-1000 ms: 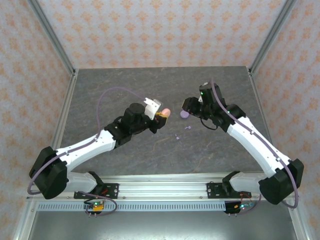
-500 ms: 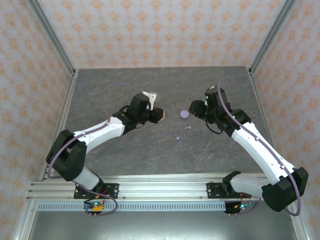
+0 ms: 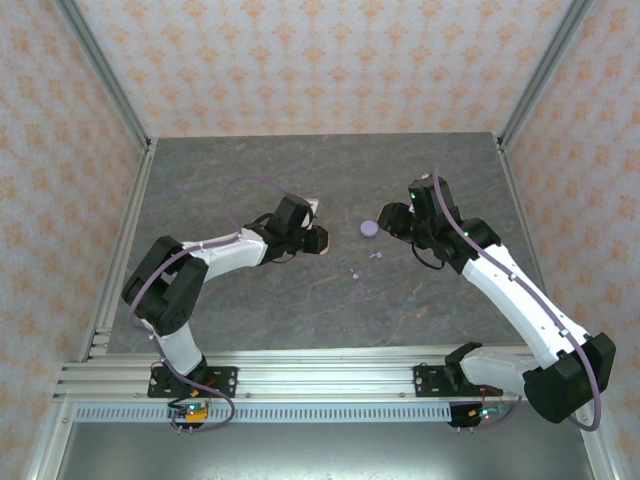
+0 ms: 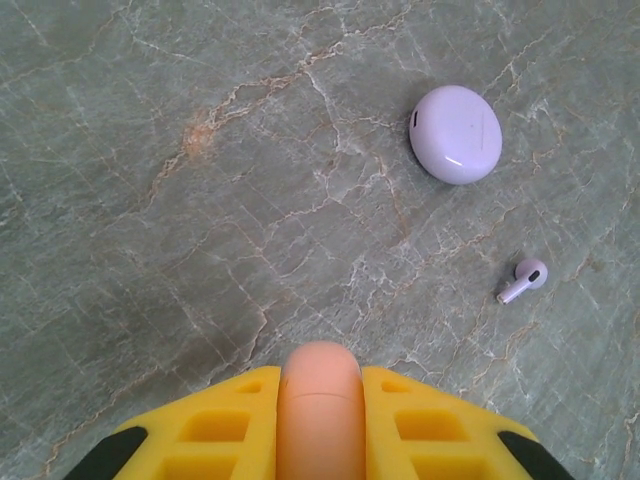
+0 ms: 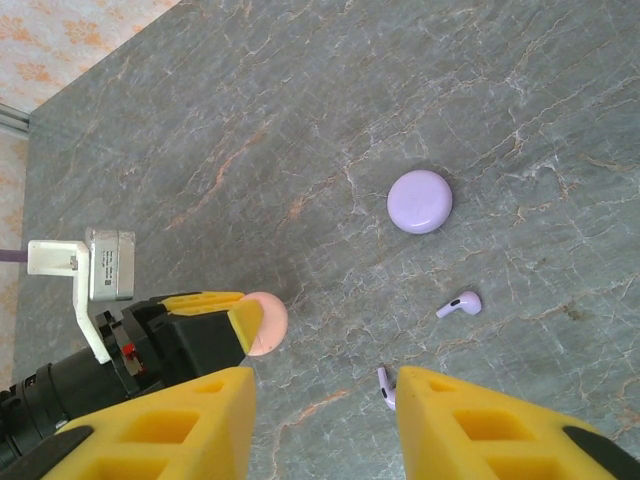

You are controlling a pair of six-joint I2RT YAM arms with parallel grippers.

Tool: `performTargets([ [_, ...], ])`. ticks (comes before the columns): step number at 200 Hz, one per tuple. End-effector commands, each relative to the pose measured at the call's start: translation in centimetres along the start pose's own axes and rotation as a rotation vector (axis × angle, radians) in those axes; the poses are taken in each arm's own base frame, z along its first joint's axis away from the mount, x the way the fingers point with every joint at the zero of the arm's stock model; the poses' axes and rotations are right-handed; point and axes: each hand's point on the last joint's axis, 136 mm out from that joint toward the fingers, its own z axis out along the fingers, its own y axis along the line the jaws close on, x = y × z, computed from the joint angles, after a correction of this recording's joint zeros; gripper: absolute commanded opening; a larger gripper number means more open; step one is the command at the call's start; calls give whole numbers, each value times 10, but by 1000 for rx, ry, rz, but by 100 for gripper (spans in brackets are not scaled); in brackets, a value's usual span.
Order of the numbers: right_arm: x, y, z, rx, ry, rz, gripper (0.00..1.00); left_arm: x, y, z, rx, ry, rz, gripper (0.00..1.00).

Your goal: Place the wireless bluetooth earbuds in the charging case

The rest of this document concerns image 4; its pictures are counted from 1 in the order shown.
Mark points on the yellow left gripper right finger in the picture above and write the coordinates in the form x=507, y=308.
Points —
x=430, y=430

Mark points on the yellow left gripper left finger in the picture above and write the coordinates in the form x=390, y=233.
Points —
x=210, y=430

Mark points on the pink earbud charging case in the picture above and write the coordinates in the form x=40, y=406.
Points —
x=320, y=410

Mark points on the purple earbud charging case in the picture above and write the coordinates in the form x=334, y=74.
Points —
x=455, y=135

